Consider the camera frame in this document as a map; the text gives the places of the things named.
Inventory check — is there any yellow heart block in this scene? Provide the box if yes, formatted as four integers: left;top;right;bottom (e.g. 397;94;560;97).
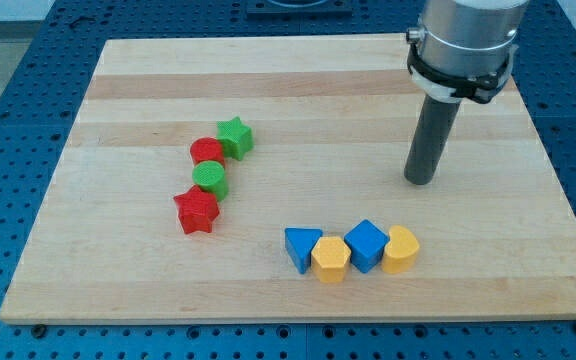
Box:
381;225;420;274

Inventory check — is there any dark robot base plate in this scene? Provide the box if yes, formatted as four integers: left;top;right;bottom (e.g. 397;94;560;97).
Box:
245;0;353;18

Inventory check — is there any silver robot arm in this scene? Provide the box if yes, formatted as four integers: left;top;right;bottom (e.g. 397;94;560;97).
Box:
406;0;528;104

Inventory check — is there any blue perforated table frame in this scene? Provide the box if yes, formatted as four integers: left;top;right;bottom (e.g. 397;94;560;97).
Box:
0;1;576;359

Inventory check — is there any blue triangle block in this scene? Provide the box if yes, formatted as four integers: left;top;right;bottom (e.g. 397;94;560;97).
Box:
284;228;323;274

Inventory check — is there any red cylinder block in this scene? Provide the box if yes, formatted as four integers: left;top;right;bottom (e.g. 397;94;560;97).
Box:
189;137;225;167

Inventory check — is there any dark grey cylindrical pointer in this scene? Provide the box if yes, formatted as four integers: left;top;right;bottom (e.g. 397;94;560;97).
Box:
404;95;461;185

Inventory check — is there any yellow hexagon block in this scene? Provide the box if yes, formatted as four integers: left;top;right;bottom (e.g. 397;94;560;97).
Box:
311;236;351;283

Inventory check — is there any green star block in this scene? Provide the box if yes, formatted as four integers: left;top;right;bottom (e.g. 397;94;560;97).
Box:
217;116;254;161

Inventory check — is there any red star block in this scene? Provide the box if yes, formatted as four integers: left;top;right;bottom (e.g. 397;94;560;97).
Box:
173;185;220;234

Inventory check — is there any green cylinder block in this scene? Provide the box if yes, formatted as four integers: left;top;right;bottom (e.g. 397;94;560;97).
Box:
192;160;229;201

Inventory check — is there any blue cube block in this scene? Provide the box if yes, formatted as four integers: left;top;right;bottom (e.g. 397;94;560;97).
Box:
343;219;389;273

